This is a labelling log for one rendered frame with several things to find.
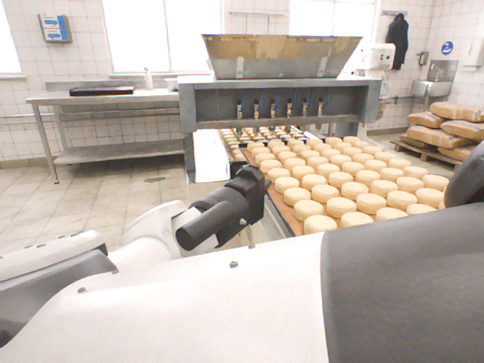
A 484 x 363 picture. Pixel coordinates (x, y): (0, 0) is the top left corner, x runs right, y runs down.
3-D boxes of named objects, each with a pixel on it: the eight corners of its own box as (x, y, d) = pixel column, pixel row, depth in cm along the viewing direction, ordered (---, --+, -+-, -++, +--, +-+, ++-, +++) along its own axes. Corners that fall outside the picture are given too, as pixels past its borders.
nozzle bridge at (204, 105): (184, 155, 134) (176, 75, 120) (330, 145, 148) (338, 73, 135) (186, 183, 104) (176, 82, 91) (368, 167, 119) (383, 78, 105)
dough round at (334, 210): (341, 222, 49) (342, 212, 49) (320, 210, 53) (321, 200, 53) (361, 215, 52) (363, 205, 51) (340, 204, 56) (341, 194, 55)
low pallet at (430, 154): (388, 148, 432) (390, 140, 428) (428, 143, 457) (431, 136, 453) (468, 177, 328) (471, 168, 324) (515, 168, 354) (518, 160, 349)
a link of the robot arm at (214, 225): (222, 256, 53) (176, 294, 45) (189, 207, 54) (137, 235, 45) (262, 234, 46) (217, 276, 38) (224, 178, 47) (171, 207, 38)
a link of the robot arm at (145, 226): (186, 262, 48) (142, 301, 35) (156, 217, 49) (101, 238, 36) (217, 241, 47) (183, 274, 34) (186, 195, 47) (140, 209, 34)
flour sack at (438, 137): (402, 137, 401) (405, 124, 395) (424, 134, 416) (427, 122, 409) (452, 151, 340) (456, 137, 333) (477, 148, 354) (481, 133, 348)
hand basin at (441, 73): (466, 122, 422) (490, 37, 380) (446, 123, 412) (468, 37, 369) (412, 110, 509) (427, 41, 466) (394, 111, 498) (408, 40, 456)
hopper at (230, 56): (197, 75, 120) (195, 38, 115) (323, 74, 131) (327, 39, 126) (203, 81, 94) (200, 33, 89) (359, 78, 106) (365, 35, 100)
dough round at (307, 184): (297, 184, 64) (297, 176, 63) (315, 181, 66) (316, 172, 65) (310, 193, 60) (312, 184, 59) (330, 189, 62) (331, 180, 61)
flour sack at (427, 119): (429, 130, 373) (432, 117, 366) (404, 123, 410) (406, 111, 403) (471, 126, 393) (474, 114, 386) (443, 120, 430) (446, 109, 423)
